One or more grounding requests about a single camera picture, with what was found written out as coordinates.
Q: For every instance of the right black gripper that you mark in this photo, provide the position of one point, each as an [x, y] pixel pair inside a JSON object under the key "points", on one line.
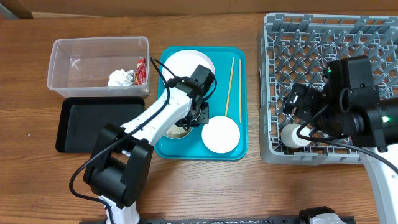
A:
{"points": [[298, 98]]}

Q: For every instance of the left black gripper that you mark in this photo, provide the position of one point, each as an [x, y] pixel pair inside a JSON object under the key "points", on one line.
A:
{"points": [[204, 116]]}

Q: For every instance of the grey bowl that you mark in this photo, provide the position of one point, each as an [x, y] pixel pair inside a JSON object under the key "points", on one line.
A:
{"points": [[188, 132]]}

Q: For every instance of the white pink bowl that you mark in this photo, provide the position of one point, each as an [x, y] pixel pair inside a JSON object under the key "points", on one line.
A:
{"points": [[221, 134]]}

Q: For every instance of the white cup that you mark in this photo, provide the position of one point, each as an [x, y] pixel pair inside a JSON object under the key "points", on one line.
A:
{"points": [[290, 139]]}

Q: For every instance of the wooden chopstick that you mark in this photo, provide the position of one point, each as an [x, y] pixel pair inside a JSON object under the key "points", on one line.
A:
{"points": [[229, 87]]}

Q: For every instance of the red snack wrapper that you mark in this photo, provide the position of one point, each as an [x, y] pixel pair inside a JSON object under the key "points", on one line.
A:
{"points": [[140, 72]]}

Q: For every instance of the white napkin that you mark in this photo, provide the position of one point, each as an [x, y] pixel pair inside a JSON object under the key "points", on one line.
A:
{"points": [[121, 78]]}

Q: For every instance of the white rice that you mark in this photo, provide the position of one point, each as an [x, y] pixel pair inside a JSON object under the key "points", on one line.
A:
{"points": [[175, 132]]}

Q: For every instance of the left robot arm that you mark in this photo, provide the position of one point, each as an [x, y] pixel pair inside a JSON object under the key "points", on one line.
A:
{"points": [[119, 164]]}

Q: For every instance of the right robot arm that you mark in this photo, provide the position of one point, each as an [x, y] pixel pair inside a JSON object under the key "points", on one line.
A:
{"points": [[349, 113]]}

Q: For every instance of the grey dishwasher rack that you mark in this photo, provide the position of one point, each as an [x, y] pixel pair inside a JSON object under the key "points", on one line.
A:
{"points": [[295, 48]]}

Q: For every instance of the clear plastic waste bin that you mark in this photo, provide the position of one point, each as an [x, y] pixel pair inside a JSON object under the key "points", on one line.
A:
{"points": [[81, 67]]}

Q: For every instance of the large white plate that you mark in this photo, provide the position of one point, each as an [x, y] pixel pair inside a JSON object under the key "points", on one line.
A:
{"points": [[184, 62]]}

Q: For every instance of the black plastic tray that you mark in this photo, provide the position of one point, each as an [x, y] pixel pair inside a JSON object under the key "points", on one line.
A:
{"points": [[82, 119]]}

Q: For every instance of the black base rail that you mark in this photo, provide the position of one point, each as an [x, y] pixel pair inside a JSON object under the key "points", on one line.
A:
{"points": [[270, 220]]}

